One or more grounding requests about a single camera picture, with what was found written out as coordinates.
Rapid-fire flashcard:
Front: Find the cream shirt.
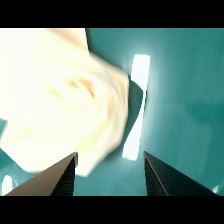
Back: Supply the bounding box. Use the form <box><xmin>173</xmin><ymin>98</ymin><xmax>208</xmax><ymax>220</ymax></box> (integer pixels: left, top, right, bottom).
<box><xmin>0</xmin><ymin>28</ymin><xmax>131</xmax><ymax>178</ymax></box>

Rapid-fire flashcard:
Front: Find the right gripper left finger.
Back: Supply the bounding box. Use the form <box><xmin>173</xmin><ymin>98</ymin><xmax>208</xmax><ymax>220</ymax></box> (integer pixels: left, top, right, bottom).
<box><xmin>5</xmin><ymin>152</ymin><xmax>79</xmax><ymax>197</ymax></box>

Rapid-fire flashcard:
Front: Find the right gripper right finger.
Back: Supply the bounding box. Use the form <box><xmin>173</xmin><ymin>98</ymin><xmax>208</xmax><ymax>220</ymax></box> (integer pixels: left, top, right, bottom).
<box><xmin>143</xmin><ymin>150</ymin><xmax>217</xmax><ymax>197</ymax></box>

